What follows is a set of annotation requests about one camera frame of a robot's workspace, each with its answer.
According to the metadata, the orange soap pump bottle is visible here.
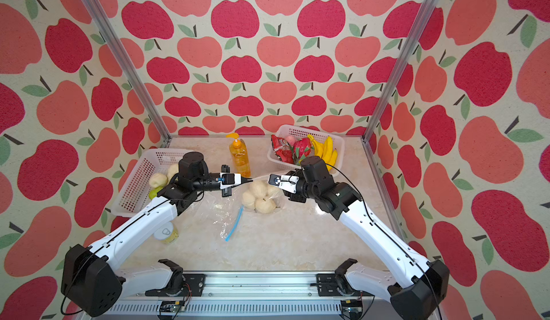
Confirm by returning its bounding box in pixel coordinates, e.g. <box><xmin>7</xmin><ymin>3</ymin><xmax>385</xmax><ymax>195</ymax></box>
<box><xmin>226</xmin><ymin>132</ymin><xmax>252</xmax><ymax>178</ymax></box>

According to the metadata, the white plastic fruit basket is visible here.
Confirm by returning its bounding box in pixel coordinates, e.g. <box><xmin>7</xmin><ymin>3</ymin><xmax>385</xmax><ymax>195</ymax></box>
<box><xmin>267</xmin><ymin>124</ymin><xmax>346</xmax><ymax>172</ymax></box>

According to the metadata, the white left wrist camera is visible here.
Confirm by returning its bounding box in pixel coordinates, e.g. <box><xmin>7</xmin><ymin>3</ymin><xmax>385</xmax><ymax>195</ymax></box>
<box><xmin>218</xmin><ymin>172</ymin><xmax>241</xmax><ymax>188</ymax></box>

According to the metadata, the red snack bag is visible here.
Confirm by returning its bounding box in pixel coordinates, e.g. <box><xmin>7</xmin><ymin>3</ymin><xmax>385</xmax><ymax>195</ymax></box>
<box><xmin>271</xmin><ymin>135</ymin><xmax>294</xmax><ymax>165</ymax></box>

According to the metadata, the upper yellow toy banana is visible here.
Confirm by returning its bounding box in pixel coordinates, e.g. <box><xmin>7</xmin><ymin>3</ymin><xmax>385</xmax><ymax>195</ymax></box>
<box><xmin>322</xmin><ymin>136</ymin><xmax>334</xmax><ymax>162</ymax></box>

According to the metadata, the aluminium left corner post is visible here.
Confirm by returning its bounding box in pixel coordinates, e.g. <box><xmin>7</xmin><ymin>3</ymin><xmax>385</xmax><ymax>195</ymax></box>
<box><xmin>81</xmin><ymin>0</ymin><xmax>172</xmax><ymax>148</ymax></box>

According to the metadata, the aluminium right corner post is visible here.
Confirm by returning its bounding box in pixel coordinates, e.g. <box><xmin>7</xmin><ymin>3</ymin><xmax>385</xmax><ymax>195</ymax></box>
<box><xmin>362</xmin><ymin>0</ymin><xmax>439</xmax><ymax>147</ymax></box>

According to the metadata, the green toy pear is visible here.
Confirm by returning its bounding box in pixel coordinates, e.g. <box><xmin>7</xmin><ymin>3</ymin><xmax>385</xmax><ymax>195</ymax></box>
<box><xmin>148</xmin><ymin>187</ymin><xmax>163</xmax><ymax>200</ymax></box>

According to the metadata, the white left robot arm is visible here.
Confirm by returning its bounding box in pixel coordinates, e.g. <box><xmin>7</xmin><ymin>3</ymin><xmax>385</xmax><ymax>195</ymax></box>
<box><xmin>61</xmin><ymin>152</ymin><xmax>252</xmax><ymax>317</ymax></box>

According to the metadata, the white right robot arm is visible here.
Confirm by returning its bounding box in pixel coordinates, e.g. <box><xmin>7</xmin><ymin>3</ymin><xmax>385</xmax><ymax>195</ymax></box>
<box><xmin>269</xmin><ymin>156</ymin><xmax>450</xmax><ymax>319</ymax></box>

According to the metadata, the pink toy dragon fruit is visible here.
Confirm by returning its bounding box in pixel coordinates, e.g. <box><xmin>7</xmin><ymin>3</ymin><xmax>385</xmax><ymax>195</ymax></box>
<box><xmin>293</xmin><ymin>138</ymin><xmax>312</xmax><ymax>165</ymax></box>

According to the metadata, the clear blue zip-top bag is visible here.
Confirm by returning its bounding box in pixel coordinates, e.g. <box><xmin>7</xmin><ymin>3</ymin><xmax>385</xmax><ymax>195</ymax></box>
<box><xmin>190</xmin><ymin>193</ymin><xmax>244</xmax><ymax>241</ymax></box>

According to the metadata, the aluminium corner post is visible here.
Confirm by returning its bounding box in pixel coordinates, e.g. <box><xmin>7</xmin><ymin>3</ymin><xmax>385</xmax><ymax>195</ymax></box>
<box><xmin>81</xmin><ymin>0</ymin><xmax>172</xmax><ymax>148</ymax></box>
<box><xmin>362</xmin><ymin>0</ymin><xmax>439</xmax><ymax>147</ymax></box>

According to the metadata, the white empty plastic basket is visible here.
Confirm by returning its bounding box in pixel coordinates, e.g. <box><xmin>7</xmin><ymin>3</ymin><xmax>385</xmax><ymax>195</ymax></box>
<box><xmin>110</xmin><ymin>148</ymin><xmax>190</xmax><ymax>218</ymax></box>

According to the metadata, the clear white zip-top bag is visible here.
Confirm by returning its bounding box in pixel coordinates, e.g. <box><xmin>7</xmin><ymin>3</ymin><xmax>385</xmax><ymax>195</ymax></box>
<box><xmin>238</xmin><ymin>175</ymin><xmax>285</xmax><ymax>214</ymax></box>

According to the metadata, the lower yellow toy banana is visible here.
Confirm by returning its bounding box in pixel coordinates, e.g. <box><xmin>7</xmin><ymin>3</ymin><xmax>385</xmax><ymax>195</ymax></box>
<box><xmin>307</xmin><ymin>135</ymin><xmax>324</xmax><ymax>158</ymax></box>

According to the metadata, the cream toy pear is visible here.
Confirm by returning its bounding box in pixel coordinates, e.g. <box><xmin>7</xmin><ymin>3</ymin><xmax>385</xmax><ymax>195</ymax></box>
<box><xmin>166</xmin><ymin>164</ymin><xmax>179</xmax><ymax>181</ymax></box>

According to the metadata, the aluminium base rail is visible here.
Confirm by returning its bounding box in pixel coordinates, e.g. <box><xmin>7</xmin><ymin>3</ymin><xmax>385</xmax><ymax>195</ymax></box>
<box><xmin>102</xmin><ymin>271</ymin><xmax>399</xmax><ymax>319</ymax></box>

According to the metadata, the yellow toy banana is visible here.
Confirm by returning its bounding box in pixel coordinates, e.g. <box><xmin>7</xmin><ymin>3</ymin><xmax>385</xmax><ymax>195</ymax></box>
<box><xmin>307</xmin><ymin>135</ymin><xmax>324</xmax><ymax>158</ymax></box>
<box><xmin>322</xmin><ymin>136</ymin><xmax>334</xmax><ymax>162</ymax></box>

